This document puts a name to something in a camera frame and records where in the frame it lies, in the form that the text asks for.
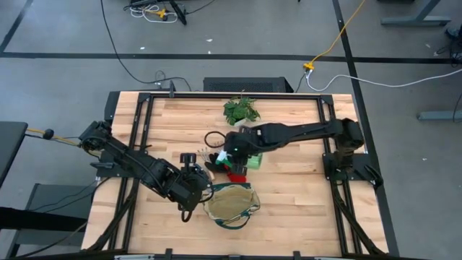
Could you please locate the grey desk frame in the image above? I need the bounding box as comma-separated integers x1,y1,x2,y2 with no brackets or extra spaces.
0,182,97,259

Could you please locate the grey desk leg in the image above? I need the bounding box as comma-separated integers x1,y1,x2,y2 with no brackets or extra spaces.
380,0,454,27

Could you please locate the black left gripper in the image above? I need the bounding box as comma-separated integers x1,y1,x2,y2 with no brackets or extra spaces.
173,152,214,213

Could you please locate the black stand leg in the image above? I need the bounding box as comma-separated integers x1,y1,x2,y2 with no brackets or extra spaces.
168,0,188,25

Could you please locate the black red gardening glove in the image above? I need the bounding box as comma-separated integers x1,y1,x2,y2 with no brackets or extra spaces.
204,152,248,183

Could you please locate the yellow cord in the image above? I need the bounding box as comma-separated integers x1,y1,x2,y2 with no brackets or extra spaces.
27,127,81,147

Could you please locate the black cable tangle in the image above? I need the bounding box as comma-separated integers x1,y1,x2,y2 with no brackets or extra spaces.
435,40,462,68

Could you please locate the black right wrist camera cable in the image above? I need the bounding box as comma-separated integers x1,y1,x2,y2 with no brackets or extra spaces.
204,130,229,150

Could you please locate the yellow extension cable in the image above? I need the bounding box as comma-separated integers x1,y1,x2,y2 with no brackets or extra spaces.
302,0,367,72

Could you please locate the green spray bottle white nozzle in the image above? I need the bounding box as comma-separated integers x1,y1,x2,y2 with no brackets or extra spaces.
215,149,263,170

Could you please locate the green potted plant white pot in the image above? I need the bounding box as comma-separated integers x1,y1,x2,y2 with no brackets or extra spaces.
222,94,261,128

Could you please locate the black floor cable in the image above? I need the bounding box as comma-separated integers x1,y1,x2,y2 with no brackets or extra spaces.
99,0,193,92

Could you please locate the cream green canvas gardening bag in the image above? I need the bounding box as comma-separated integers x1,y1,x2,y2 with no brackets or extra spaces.
201,182,261,230

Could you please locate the black computer case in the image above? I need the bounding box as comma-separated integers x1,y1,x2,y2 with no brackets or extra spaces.
202,76,295,94

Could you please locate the black panel beside table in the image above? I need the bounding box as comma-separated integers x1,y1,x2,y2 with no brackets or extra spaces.
103,90,122,126

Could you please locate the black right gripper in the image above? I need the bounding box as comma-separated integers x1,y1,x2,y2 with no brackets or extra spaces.
224,126,263,177

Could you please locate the white coiled cable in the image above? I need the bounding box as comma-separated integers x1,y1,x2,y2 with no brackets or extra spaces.
128,3,180,25

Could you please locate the white floor cable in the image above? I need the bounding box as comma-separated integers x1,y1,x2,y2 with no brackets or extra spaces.
305,67,462,92

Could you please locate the black side desk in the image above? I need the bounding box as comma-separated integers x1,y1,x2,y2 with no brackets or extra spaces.
0,121,29,189

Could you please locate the grey desk foot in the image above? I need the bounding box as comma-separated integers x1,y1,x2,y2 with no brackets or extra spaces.
417,110,462,121

